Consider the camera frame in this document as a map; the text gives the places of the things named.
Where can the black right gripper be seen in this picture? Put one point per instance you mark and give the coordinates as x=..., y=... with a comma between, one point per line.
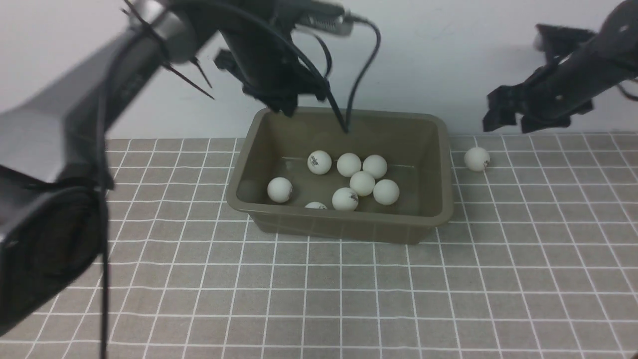
x=547, y=99

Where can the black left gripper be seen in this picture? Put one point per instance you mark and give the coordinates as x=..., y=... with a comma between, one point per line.
x=268, y=70

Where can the white printed table-tennis ball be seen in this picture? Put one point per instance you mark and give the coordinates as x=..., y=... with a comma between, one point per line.
x=348, y=164
x=477, y=159
x=345, y=199

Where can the olive plastic bin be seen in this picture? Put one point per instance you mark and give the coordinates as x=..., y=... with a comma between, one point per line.
x=416, y=147

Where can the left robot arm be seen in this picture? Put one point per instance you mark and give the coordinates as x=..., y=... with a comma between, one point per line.
x=54, y=169

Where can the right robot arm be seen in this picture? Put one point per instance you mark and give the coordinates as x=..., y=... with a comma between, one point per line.
x=579, y=65

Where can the grey checked tablecloth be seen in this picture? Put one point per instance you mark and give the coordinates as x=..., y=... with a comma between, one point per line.
x=538, y=262

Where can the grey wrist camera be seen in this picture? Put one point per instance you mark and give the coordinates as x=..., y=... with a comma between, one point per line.
x=328, y=17

